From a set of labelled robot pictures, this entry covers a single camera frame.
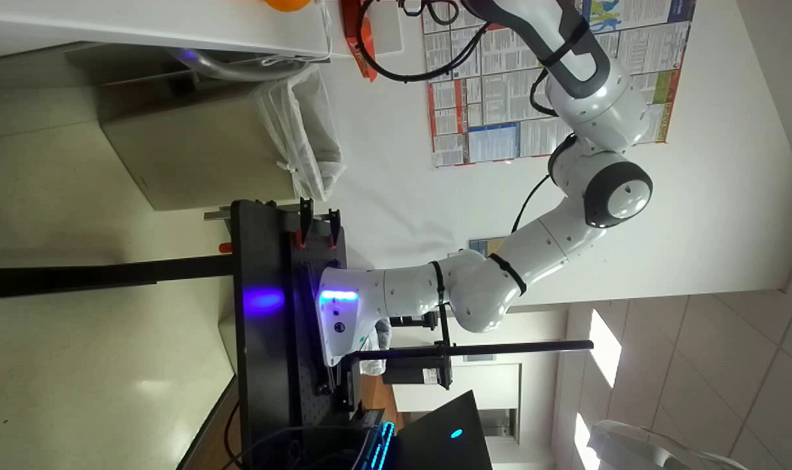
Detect large printed wall poster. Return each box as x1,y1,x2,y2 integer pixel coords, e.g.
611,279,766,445
419,0,700,171

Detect black red bar clamp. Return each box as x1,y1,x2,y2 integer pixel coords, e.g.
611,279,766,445
291,197,322,257
322,207,348,250

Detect stainless steel dishwasher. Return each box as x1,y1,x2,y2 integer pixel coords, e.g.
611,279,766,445
97,43,327,95

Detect thin black stand pole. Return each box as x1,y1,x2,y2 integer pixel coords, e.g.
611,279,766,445
351,312,597,390

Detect small yellow wall notice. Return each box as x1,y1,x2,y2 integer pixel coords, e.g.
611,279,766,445
466,229,539,261

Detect black computer with blue lights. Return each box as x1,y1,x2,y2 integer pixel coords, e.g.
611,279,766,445
351,390,493,470

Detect thick black tripod pole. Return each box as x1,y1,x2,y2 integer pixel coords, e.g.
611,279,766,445
0,253,237,304

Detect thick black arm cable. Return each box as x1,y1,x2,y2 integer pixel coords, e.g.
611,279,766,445
351,0,587,236

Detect black robot cart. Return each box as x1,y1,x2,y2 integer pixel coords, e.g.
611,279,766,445
225,197,399,470

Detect white curved lamp head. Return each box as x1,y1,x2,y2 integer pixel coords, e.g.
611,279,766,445
597,419,751,470

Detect silver dishwasher handle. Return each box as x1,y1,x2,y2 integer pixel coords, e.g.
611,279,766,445
172,49,322,84

